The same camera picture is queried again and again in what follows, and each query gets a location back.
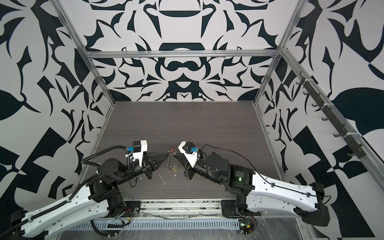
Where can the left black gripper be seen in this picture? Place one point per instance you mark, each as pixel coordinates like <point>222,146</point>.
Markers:
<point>152,161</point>

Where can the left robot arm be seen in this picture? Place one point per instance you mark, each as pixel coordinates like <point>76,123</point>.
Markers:
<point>97,197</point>

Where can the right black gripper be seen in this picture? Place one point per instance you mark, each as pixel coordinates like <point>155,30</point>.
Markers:
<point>191,171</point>

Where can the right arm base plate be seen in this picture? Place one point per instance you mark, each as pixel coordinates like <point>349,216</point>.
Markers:
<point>234,209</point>

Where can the white slotted cable duct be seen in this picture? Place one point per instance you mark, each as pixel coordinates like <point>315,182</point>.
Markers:
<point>171,224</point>

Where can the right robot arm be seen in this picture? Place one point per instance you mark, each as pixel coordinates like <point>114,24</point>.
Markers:
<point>257,193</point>

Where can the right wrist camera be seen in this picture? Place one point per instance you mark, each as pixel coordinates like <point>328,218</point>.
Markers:
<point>190,152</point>

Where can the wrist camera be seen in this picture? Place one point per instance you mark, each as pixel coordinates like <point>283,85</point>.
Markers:
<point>190,152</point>
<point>136,152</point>

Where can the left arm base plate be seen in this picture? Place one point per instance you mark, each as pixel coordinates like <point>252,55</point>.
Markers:
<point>131,209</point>

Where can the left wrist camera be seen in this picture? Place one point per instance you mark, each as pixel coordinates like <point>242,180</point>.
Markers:
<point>136,152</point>

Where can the aluminium front rail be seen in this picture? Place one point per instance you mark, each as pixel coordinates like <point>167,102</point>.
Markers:
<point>179,209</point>

